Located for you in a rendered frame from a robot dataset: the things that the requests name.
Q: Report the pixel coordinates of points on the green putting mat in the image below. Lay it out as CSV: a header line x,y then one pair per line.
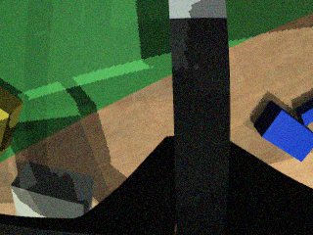
x,y
66,59

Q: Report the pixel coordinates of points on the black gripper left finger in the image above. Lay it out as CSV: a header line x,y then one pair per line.
x,y
145,204

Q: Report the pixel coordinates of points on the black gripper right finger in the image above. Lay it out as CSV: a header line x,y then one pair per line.
x,y
263,201

